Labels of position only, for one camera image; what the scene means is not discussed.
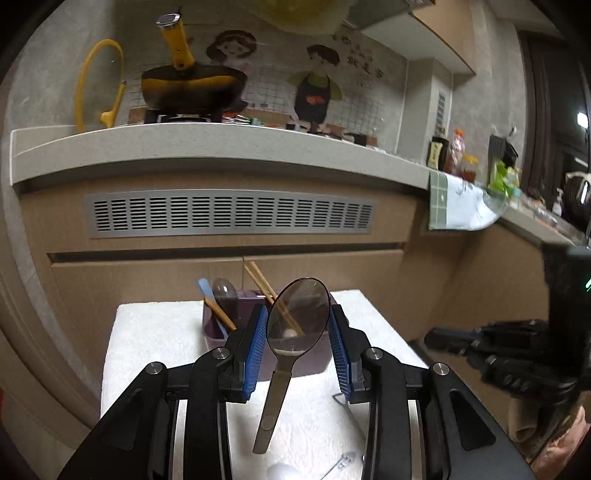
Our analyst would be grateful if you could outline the glass bowl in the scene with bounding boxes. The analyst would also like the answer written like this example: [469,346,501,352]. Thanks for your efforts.
[480,185,514,215]

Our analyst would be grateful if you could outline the grey vent grille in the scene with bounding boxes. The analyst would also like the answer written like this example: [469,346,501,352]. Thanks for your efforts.
[84,189,377,239]

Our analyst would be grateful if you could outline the green packets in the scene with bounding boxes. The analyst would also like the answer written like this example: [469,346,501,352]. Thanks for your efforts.
[488,161,522,195]

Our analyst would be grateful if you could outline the small wall vent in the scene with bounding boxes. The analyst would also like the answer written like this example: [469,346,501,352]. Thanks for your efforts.
[433,88,450,136]

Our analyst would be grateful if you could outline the frying pan with yellow handle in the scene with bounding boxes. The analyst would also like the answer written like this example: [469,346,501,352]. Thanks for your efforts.
[141,14,247,115]

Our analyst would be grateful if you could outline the purple plastic utensil container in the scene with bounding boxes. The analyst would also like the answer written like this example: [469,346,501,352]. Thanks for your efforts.
[202,290,341,380]

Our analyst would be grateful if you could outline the blue plastic spatula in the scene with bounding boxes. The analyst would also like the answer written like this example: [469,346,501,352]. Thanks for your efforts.
[198,278,230,339]

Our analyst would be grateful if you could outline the dark kettle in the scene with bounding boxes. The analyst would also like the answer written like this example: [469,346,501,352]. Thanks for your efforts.
[564,171,591,224]

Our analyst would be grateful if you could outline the stone kitchen countertop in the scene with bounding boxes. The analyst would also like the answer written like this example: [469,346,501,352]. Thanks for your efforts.
[10,124,591,246]

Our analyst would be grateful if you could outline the cartoon wall poster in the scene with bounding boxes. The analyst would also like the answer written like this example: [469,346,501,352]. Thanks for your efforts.
[203,25,409,139]

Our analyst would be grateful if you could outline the person's right hand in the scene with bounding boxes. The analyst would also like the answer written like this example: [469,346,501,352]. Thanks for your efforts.
[508,397,542,445]

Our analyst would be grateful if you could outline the white textured towel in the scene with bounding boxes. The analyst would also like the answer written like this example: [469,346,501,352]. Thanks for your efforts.
[100,290,430,480]

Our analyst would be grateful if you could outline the green and white cloth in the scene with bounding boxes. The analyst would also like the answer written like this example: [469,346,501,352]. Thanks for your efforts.
[428,169,502,232]

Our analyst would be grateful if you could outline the yellow-rimmed glass lid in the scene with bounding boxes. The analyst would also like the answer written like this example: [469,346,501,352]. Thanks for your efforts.
[75,39,127,134]

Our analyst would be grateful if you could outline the dark metal spoon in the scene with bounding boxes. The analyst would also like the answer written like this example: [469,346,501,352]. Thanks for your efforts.
[322,452,357,480]

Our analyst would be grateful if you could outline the gas stove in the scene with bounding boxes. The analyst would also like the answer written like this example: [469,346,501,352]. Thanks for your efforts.
[145,110,223,125]

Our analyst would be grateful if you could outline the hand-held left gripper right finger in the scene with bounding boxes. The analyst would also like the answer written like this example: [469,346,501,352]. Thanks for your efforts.
[329,305,536,480]

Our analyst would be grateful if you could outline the wooden wall cabinet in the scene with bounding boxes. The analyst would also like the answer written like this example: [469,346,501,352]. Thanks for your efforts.
[346,0,477,75]

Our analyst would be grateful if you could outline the black box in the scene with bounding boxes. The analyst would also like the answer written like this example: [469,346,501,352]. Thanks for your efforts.
[488,134,519,172]

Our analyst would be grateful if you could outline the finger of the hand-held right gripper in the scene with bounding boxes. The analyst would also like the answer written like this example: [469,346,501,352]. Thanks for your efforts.
[466,351,579,406]
[424,319,551,354]

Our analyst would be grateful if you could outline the person's right forearm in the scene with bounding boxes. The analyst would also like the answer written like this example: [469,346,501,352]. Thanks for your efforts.
[531,406,591,477]

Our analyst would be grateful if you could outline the dark sauce bottle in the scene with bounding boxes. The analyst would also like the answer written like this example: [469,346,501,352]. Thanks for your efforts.
[428,137,450,171]

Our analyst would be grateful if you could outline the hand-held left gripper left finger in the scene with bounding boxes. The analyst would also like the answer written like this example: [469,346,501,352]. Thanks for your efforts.
[58,305,269,480]

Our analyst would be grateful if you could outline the bottles on counter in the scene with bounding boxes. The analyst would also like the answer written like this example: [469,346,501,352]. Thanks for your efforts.
[444,129,465,177]

